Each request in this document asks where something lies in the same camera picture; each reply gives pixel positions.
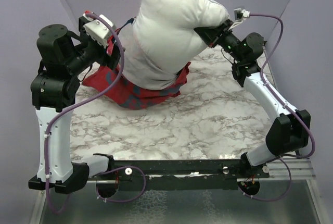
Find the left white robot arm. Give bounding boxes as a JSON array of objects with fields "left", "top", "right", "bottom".
[{"left": 28, "top": 13, "right": 124, "bottom": 194}]

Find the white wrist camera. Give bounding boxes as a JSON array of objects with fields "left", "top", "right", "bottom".
[
  {"left": 83, "top": 11, "right": 112, "bottom": 49},
  {"left": 230, "top": 7, "right": 250, "bottom": 29}
]

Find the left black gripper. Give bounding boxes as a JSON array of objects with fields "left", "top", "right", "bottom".
[{"left": 66, "top": 17, "right": 125, "bottom": 74}]

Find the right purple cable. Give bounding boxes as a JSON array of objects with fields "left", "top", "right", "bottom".
[{"left": 248, "top": 12, "right": 317, "bottom": 202}]

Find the white pillow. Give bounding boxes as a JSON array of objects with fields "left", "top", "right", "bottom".
[{"left": 119, "top": 0, "right": 229, "bottom": 90}]

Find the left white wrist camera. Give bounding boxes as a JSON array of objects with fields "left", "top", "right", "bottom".
[{"left": 83, "top": 11, "right": 112, "bottom": 49}]

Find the red printed pillowcase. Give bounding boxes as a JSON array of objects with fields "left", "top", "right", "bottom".
[{"left": 82, "top": 18, "right": 192, "bottom": 110}]

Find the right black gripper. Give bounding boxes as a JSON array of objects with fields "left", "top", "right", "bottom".
[{"left": 194, "top": 20, "right": 243, "bottom": 63}]

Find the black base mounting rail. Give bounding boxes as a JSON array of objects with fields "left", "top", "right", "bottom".
[{"left": 89, "top": 158, "right": 269, "bottom": 191}]

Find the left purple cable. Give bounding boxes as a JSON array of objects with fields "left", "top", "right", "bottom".
[{"left": 44, "top": 13, "right": 146, "bottom": 215}]

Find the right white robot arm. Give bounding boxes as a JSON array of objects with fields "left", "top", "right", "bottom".
[{"left": 194, "top": 20, "right": 311, "bottom": 178}]

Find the purple cable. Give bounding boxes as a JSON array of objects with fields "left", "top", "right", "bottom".
[
  {"left": 248, "top": 12, "right": 317, "bottom": 202},
  {"left": 44, "top": 13, "right": 146, "bottom": 215}
]

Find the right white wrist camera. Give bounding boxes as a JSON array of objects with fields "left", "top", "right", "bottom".
[{"left": 230, "top": 7, "right": 250, "bottom": 29}]

